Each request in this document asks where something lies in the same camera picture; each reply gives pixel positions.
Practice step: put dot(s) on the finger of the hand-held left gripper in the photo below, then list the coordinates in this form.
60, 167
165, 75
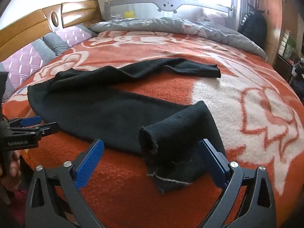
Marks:
48, 128
29, 121

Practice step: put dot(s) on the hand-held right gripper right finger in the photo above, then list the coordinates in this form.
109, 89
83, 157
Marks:
213, 163

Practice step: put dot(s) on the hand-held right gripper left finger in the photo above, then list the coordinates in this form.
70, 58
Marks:
90, 163

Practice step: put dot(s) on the black pants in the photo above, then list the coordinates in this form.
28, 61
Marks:
95, 109

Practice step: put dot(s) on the person's left hand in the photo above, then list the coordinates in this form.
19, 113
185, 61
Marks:
14, 168

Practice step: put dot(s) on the purple and grey pillow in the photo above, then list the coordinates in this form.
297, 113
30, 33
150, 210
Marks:
21, 57
71, 34

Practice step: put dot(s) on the orange floral blanket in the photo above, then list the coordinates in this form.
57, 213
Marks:
237, 95

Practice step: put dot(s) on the wooden headboard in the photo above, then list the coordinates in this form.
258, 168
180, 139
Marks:
23, 26

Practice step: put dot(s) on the cluttered side shelf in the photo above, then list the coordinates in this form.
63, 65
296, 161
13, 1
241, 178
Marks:
288, 47

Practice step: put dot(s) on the yellow toy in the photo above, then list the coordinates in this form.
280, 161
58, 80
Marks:
129, 14

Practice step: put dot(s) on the black backpack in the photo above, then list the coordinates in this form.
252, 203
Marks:
254, 28

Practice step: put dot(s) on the grey floral quilt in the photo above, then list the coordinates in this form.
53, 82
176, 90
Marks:
166, 25

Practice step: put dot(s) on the wooden wardrobe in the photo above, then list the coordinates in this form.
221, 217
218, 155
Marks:
270, 7

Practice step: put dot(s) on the grey bed guard rail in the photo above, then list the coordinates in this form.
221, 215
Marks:
147, 4

